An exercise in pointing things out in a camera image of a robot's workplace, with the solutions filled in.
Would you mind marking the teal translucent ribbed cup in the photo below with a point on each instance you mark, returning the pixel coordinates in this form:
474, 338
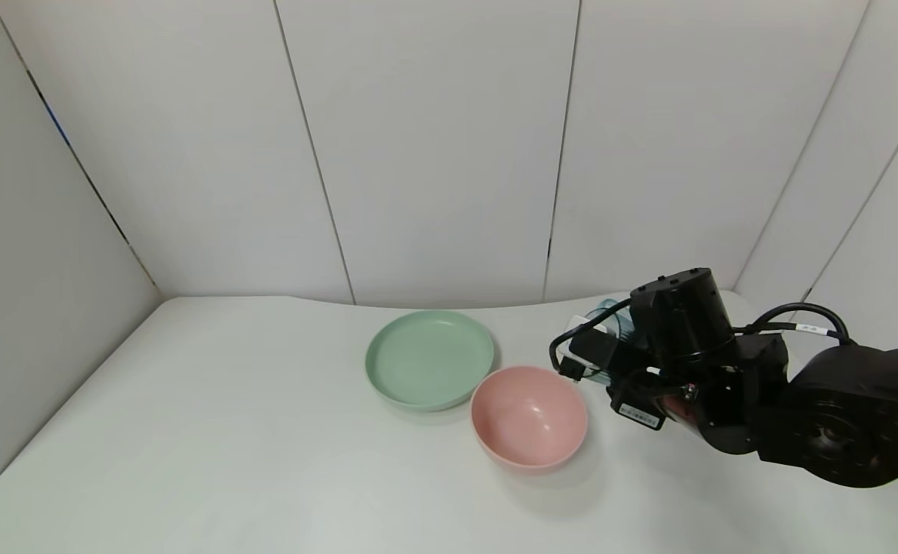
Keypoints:
622, 319

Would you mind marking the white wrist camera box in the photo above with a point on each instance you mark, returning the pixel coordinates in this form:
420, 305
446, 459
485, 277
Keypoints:
587, 338

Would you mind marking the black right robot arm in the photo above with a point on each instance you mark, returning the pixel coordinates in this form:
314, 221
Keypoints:
864, 408

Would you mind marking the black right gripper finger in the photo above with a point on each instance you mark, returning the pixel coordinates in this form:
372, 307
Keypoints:
639, 404

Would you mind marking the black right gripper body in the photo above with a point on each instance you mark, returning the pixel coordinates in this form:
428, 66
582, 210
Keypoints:
638, 414

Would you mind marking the pale green plastic plate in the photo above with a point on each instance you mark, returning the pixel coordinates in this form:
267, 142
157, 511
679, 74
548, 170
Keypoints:
425, 358

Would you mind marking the pink plastic bowl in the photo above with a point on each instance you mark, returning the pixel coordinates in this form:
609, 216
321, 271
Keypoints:
529, 419

